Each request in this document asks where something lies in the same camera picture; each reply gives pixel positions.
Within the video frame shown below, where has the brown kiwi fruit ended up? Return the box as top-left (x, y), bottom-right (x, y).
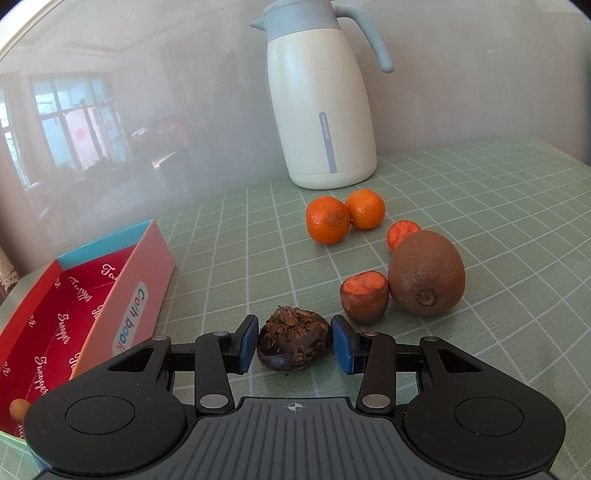
top-left (388, 230), bottom-right (466, 316)

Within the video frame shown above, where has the brown skinned orange cut fruit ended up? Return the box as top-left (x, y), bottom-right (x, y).
top-left (339, 270), bottom-right (390, 326)

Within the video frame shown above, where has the dark dried fruit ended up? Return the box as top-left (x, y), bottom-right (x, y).
top-left (257, 306), bottom-right (332, 371)

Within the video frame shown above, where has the orange cut fruit piece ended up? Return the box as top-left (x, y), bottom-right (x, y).
top-left (386, 220), bottom-right (421, 251)

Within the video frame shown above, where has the mandarin orange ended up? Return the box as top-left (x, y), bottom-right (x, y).
top-left (345, 189), bottom-right (386, 230)
top-left (305, 196), bottom-right (351, 245)

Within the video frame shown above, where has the small tan round fruit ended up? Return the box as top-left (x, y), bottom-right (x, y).
top-left (9, 399), bottom-right (31, 424)

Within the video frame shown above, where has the red pink cardboard box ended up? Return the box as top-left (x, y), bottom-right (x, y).
top-left (1, 220), bottom-right (175, 446)

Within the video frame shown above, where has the green checked tablecloth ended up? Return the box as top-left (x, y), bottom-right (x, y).
top-left (0, 134), bottom-right (591, 480)

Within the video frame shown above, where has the white thermos jug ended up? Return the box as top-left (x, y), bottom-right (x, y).
top-left (250, 1), bottom-right (394, 190)

